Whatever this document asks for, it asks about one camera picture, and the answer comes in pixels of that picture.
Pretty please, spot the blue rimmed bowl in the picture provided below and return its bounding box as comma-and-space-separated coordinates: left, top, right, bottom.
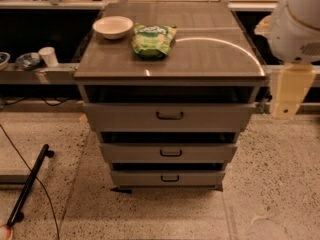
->
0, 52, 10, 71

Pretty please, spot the grey top drawer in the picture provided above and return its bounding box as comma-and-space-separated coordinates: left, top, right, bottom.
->
84, 103, 254, 132

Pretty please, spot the black floor cable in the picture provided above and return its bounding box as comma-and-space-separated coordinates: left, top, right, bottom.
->
0, 122, 61, 240

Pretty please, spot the white bowl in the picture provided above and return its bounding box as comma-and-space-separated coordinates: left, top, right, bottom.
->
93, 16, 133, 40

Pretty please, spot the grey drawer cabinet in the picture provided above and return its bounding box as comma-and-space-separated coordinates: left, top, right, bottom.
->
73, 1, 268, 194

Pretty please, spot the red white object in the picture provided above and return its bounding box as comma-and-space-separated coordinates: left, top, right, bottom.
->
0, 224, 13, 240

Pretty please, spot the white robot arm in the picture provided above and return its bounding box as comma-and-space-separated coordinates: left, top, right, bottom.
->
255, 0, 320, 119

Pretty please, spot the grey drawer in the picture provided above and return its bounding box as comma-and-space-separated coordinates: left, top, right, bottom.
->
84, 103, 254, 132
100, 143, 237, 163
111, 171, 225, 187

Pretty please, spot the blue patterned dish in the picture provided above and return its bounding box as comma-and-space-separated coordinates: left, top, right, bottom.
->
15, 52, 42, 71

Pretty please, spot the grey bottom drawer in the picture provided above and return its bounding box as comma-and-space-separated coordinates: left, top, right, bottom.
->
111, 171, 225, 187

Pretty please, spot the white paper cup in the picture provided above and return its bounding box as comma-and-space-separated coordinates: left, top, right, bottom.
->
38, 47, 59, 67

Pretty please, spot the green snack bag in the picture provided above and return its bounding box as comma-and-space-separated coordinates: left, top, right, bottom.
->
131, 23, 177, 59

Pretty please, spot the grey middle drawer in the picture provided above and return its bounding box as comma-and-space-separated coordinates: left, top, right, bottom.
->
100, 143, 237, 163

